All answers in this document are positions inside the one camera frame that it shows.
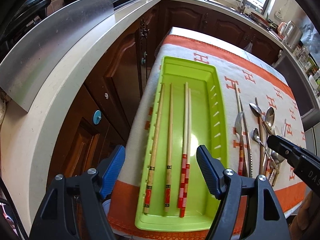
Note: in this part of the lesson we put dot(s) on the small steel spoon bamboo-style handle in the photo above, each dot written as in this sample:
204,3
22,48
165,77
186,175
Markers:
256,138

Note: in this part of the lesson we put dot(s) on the bamboo chopstick red black end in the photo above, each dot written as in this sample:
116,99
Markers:
169,154

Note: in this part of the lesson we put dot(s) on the steel spoon wooden handle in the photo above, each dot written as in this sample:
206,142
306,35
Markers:
260,129

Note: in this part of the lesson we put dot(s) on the white ceramic soup spoon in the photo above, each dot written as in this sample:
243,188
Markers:
275,130

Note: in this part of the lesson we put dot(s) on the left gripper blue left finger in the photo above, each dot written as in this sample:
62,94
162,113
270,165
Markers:
109,170

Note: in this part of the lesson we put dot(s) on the dark brown wooden chopstick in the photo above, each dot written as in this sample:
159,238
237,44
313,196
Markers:
260,119

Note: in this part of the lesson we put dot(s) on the bamboo chopstick red orange stripes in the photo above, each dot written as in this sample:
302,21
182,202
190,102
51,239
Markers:
187,172

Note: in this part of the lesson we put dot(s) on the large steel serving spoon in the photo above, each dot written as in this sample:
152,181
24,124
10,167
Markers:
277,158

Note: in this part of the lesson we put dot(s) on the electric kettle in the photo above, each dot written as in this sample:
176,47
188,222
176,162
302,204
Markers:
290,34

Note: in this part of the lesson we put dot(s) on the green plastic utensil tray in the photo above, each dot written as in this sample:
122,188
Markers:
208,127

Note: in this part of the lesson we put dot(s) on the orange white H blanket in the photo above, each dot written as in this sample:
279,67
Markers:
254,78

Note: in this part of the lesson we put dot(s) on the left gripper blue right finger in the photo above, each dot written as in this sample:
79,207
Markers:
212,170

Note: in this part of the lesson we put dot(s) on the bamboo chopstick black red band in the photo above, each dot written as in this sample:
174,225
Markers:
154,153

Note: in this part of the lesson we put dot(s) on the thin steel chopstick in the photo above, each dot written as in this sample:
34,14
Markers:
284,129

